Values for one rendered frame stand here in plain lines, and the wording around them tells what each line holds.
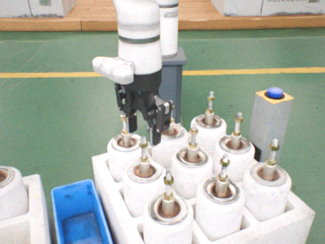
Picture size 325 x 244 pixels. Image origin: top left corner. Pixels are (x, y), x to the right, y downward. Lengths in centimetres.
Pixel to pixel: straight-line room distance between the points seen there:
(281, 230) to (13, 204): 56
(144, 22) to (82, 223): 61
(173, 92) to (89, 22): 154
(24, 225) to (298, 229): 58
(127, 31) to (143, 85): 9
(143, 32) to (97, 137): 80
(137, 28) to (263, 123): 51
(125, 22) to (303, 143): 96
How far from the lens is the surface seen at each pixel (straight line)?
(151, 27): 52
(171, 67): 116
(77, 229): 94
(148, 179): 68
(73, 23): 265
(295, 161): 122
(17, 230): 77
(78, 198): 93
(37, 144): 129
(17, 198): 76
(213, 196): 65
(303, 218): 77
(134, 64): 53
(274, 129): 93
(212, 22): 264
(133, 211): 72
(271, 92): 89
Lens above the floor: 70
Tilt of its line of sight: 32 degrees down
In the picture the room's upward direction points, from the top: straight up
